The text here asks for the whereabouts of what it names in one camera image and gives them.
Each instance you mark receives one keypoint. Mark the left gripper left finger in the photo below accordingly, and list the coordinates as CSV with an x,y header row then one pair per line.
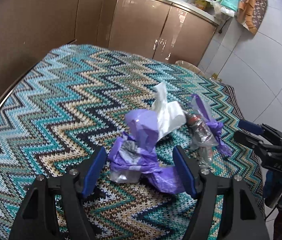
x,y
37,215

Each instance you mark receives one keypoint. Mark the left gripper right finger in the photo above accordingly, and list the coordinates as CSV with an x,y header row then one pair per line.
x,y
240,219

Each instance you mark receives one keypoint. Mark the beige lined trash bin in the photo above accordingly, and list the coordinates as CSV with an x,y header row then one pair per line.
x,y
189,66

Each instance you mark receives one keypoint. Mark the brown lower kitchen cabinets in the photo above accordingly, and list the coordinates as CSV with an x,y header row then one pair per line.
x,y
164,30

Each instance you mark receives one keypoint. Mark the right blue white gloved hand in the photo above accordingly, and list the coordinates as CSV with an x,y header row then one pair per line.
x,y
272,190

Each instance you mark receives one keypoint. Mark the clear wrapper with purple bag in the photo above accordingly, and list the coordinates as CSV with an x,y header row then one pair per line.
x,y
205,131

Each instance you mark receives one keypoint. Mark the cooking oil bottle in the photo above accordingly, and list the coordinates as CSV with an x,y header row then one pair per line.
x,y
214,77

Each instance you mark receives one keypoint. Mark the purple wrapper with white tissue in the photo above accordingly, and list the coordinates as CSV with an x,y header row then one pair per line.
x,y
133,154

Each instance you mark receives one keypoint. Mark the zigzag patterned woven mat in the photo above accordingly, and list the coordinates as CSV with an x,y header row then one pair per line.
x,y
75,99

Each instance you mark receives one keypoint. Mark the orange patterned apron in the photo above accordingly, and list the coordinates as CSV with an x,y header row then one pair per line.
x,y
250,14

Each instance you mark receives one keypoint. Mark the yellow bottle on counter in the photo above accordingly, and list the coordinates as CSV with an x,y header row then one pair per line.
x,y
201,4

